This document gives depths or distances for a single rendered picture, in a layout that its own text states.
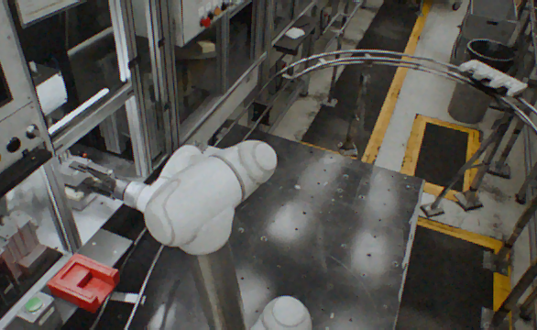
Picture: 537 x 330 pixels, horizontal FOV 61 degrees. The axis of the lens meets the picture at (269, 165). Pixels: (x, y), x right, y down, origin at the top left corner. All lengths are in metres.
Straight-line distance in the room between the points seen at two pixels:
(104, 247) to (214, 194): 0.75
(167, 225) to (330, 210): 1.24
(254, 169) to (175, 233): 0.22
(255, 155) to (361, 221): 1.13
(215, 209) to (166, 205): 0.10
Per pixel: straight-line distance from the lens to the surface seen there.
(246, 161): 0.99
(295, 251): 1.88
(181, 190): 0.93
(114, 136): 1.91
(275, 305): 1.40
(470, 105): 4.16
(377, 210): 2.13
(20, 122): 1.26
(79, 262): 1.54
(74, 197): 1.73
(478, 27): 4.69
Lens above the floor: 2.14
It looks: 41 degrees down
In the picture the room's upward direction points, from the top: 5 degrees clockwise
